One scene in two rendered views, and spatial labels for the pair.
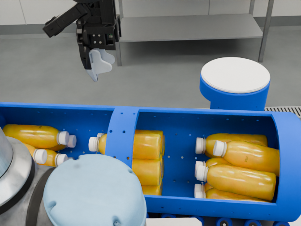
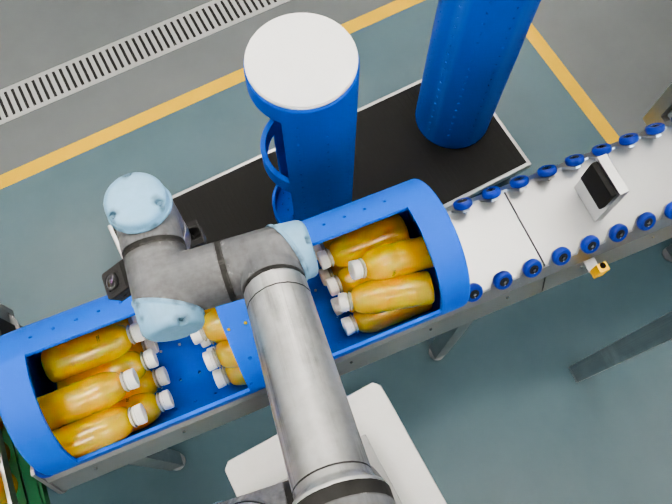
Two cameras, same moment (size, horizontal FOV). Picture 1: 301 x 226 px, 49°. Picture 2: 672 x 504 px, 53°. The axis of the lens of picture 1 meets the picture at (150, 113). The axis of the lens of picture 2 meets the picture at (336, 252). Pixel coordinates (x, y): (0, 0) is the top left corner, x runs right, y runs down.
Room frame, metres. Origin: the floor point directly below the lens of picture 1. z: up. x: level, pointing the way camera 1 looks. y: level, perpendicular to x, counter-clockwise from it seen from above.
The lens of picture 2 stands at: (0.28, 0.08, 2.40)
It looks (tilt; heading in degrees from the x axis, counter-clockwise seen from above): 70 degrees down; 329
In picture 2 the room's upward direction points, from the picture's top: straight up
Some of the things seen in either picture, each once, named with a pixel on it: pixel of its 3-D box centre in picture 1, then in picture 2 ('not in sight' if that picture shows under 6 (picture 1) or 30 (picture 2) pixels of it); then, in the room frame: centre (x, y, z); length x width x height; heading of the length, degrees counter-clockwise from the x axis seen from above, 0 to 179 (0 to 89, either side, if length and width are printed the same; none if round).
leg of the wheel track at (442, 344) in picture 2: not in sight; (450, 332); (0.52, -0.49, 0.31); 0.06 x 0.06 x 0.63; 82
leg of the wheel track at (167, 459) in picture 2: not in sight; (154, 456); (0.65, 0.49, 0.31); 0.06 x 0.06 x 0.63; 82
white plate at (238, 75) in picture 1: (234, 74); (301, 60); (1.18, -0.36, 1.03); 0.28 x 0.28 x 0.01
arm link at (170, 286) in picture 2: not in sight; (177, 286); (0.58, 0.12, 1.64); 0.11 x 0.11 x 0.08; 77
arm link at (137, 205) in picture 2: not in sight; (145, 217); (0.68, 0.11, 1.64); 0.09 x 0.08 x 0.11; 167
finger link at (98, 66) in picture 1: (99, 67); not in sight; (0.67, 0.11, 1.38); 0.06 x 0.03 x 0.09; 82
